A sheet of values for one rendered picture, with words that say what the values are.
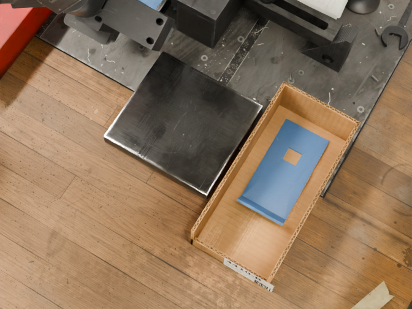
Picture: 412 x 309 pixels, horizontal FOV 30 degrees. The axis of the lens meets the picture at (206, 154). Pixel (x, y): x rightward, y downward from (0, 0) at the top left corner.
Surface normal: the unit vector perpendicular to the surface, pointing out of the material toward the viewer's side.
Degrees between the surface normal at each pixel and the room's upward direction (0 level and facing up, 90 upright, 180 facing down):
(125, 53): 0
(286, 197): 0
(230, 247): 0
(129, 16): 30
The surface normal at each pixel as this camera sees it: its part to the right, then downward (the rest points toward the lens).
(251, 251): 0.04, -0.36
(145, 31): -0.22, 0.08
